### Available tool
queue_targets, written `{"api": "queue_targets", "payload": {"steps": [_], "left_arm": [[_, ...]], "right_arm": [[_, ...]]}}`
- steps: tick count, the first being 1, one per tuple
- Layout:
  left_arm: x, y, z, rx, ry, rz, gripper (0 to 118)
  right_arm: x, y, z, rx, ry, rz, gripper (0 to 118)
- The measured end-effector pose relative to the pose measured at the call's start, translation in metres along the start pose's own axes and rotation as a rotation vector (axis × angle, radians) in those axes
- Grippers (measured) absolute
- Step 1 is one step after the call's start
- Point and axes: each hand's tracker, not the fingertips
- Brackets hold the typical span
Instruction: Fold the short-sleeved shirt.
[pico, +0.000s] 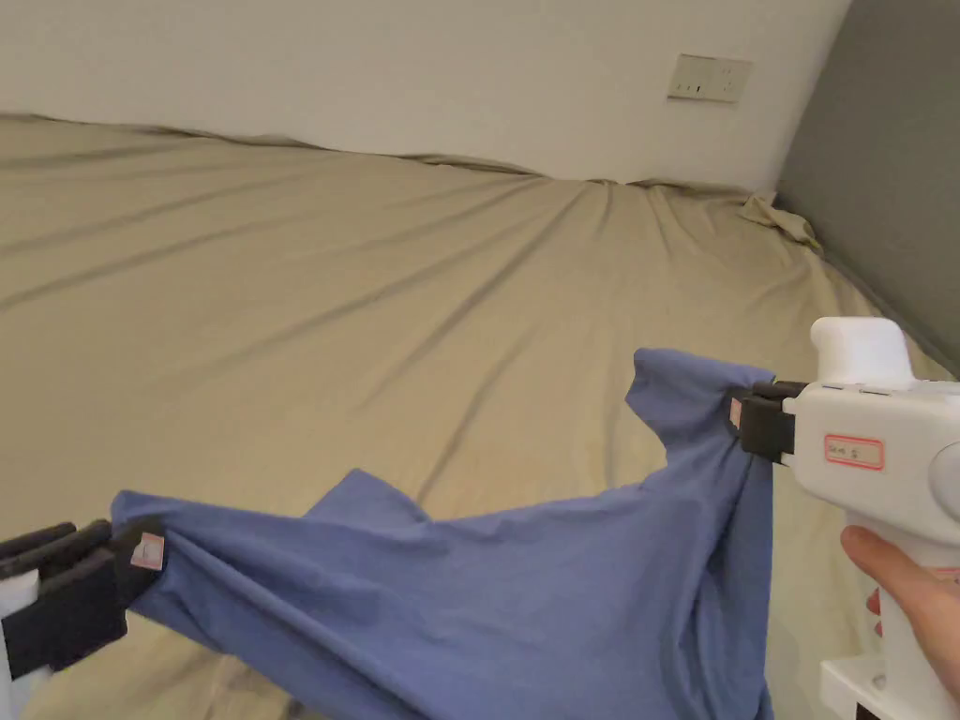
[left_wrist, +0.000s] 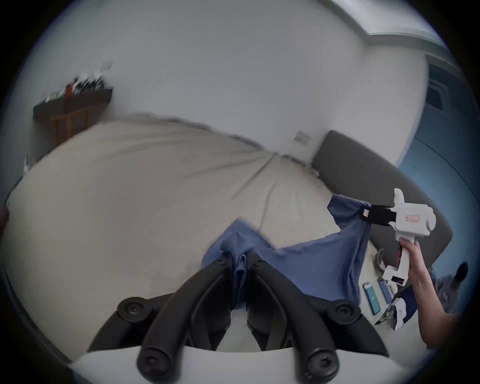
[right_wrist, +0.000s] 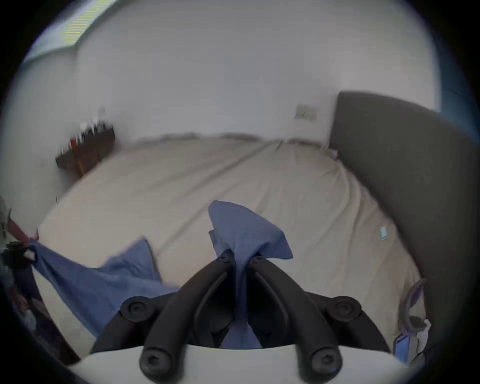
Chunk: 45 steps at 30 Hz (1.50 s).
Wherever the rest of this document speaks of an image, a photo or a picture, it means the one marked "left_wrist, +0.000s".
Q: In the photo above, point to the white wall socket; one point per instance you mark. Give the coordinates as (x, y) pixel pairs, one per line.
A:
(302, 138)

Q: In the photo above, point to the person's right forearm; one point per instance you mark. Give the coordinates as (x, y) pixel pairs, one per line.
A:
(435, 315)

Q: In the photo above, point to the person's right hand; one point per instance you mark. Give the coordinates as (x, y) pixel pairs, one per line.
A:
(414, 262)

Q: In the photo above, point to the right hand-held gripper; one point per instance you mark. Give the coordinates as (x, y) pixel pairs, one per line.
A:
(412, 219)

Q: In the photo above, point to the bed with beige sheet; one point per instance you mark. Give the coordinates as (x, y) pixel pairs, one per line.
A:
(131, 187)

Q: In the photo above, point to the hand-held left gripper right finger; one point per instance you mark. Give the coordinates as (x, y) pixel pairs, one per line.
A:
(296, 311)

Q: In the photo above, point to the blue garment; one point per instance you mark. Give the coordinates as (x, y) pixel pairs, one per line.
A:
(318, 262)

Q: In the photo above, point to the grey padded headboard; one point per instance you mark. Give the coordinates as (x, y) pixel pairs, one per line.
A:
(360, 168)

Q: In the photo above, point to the white and blue packet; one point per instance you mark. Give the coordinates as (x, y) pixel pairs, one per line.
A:
(401, 311)

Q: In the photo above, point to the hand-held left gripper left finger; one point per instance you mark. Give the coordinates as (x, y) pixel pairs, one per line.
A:
(176, 307)

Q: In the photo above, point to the dark wooden side table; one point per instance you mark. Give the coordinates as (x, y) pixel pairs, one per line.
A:
(71, 107)

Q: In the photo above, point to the dark blue phone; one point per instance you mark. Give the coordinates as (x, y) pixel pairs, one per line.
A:
(385, 290)

